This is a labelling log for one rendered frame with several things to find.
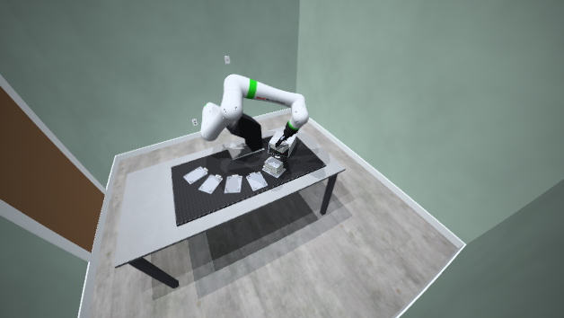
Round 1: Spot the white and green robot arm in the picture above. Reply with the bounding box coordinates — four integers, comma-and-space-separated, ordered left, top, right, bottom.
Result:
200, 75, 309, 141

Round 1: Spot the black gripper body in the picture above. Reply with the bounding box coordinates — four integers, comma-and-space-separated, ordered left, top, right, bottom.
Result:
283, 129, 293, 139

